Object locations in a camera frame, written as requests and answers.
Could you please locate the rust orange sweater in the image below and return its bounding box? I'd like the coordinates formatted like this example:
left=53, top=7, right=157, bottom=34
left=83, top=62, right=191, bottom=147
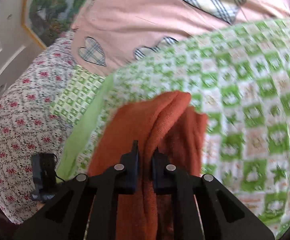
left=88, top=91, right=207, bottom=239

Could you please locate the floral bed sheet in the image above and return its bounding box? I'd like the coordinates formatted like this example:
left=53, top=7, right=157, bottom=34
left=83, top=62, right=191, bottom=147
left=0, top=31, right=76, bottom=224

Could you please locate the green checkered quilt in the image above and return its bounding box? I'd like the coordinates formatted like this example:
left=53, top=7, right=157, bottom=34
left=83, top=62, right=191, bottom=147
left=50, top=19, right=290, bottom=238

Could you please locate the framed landscape painting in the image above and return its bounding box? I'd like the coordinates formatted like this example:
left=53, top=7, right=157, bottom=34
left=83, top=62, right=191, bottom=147
left=21, top=0, right=86, bottom=49

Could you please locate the pink heart-patterned duvet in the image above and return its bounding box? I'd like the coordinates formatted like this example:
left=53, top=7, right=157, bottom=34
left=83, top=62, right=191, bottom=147
left=72, top=0, right=290, bottom=75

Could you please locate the black cable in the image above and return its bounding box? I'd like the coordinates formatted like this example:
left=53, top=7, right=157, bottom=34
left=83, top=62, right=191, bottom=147
left=52, top=153, right=68, bottom=183

